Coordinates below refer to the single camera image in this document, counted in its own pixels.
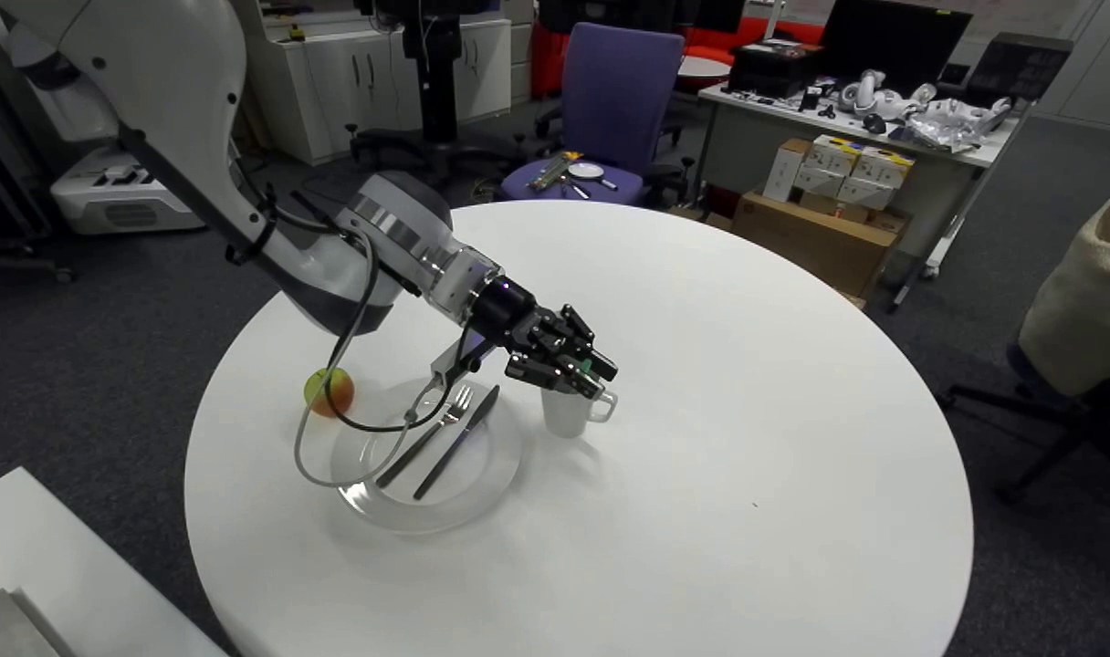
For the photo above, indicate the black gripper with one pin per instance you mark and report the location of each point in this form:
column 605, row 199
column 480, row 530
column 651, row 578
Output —
column 504, row 311

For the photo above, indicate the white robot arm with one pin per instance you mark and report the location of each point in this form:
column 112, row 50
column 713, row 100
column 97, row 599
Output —
column 153, row 75

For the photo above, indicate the white mug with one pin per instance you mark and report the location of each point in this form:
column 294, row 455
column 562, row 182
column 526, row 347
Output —
column 562, row 418

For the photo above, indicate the silver knife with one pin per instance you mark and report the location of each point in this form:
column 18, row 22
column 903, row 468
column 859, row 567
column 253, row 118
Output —
column 450, row 447

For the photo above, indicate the clear glass plate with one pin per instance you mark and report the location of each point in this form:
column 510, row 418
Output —
column 457, row 486

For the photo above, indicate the silver fork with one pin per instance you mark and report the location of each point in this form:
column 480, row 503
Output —
column 412, row 455

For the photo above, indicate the red green apple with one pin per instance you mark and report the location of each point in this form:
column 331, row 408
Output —
column 327, row 391

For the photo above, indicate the brown cardboard box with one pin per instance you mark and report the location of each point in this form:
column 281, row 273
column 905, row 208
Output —
column 813, row 242

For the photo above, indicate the white office desk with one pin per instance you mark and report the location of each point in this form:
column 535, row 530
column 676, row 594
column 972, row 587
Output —
column 751, row 152

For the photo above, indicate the purple office chair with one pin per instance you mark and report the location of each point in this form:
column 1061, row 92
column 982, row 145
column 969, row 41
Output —
column 620, row 87

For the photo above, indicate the black stand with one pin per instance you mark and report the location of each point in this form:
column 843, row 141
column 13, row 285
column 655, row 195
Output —
column 437, row 75

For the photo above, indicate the white yellow carton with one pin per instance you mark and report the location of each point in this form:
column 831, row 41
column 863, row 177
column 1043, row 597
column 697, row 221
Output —
column 878, row 182
column 831, row 169

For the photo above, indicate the black case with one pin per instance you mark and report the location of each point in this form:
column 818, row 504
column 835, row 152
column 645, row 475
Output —
column 776, row 72

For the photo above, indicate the red sofa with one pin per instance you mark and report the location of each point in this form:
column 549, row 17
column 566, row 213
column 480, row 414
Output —
column 731, row 33

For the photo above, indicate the white cabinet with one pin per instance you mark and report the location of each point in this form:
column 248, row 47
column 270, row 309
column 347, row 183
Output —
column 321, row 87

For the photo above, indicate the white gadget pile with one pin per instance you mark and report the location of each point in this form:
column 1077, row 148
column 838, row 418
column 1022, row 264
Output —
column 931, row 115

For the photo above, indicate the black monitor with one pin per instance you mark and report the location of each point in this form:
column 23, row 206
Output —
column 897, row 37

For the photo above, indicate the white machine base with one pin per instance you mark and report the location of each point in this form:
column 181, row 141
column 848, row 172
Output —
column 118, row 201

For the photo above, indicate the chair with beige cover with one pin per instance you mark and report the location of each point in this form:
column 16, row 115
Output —
column 1087, row 305

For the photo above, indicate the dark laptop screen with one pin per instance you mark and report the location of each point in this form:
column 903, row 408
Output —
column 1022, row 68

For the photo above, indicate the white side table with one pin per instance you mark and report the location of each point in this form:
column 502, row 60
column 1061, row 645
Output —
column 55, row 548

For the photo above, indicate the grey flat object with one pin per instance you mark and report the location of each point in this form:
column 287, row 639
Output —
column 13, row 627

